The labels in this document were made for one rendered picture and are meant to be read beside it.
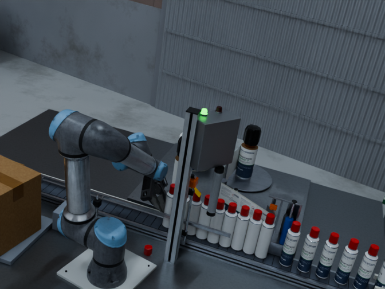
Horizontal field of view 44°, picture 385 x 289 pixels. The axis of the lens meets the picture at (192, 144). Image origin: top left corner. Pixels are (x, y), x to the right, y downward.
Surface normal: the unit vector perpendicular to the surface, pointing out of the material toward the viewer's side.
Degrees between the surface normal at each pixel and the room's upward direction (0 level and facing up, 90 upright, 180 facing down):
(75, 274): 0
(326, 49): 90
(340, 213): 0
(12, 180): 0
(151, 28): 90
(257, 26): 90
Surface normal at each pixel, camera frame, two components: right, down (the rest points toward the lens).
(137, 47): -0.49, 0.33
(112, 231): 0.26, -0.83
